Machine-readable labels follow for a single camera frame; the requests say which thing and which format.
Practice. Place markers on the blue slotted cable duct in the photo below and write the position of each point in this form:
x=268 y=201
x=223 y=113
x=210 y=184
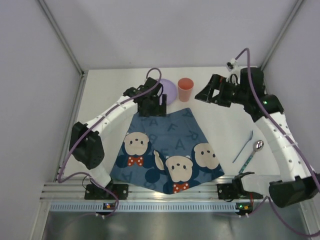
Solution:
x=132 y=207

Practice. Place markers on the purple plastic plate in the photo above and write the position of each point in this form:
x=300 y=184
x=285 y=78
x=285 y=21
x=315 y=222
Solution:
x=169 y=89

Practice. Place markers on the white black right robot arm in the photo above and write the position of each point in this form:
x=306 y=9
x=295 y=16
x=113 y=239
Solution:
x=245 y=86

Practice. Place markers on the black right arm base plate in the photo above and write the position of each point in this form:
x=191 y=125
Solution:
x=228 y=193

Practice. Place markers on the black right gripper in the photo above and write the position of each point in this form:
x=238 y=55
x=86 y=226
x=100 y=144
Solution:
x=219 y=89

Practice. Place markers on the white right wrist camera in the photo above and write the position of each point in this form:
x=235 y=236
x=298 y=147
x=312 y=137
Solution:
x=232 y=65

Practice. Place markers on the aluminium mounting rail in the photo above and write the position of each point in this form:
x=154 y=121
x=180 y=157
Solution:
x=81 y=188

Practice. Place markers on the coral plastic cup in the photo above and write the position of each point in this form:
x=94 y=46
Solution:
x=185 y=86

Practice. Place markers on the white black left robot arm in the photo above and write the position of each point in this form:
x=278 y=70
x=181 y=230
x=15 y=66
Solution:
x=86 y=142

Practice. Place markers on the blue plastic fork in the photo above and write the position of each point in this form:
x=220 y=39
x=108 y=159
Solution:
x=248 y=140

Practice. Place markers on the right aluminium frame post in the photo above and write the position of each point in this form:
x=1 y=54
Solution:
x=292 y=14

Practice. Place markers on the aluminium frame post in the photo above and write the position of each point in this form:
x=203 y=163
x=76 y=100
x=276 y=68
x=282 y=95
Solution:
x=292 y=14
x=59 y=34

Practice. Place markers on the left aluminium frame post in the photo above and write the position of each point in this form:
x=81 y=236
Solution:
x=59 y=34

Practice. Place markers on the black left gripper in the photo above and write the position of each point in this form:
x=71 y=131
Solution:
x=152 y=108

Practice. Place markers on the blue bear print placemat cloth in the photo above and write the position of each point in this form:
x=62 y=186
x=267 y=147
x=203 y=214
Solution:
x=164 y=150

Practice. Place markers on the metal spoon patterned handle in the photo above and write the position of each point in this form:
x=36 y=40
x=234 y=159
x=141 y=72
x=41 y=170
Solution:
x=256 y=147

